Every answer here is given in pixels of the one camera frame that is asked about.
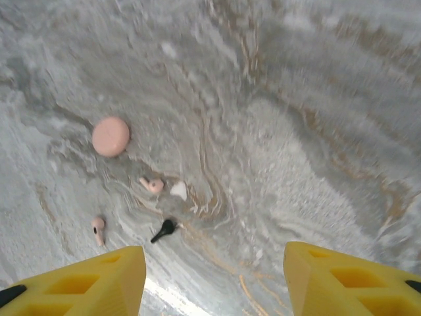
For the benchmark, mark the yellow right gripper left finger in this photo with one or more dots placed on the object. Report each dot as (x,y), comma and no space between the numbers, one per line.
(125,279)

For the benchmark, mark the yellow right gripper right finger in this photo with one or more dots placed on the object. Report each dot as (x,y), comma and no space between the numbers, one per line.
(306,279)

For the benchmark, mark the pink round charging case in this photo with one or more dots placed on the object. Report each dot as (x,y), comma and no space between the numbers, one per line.
(111,136)

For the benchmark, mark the small white plastic piece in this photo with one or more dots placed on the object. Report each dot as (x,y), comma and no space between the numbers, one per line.
(179,190)

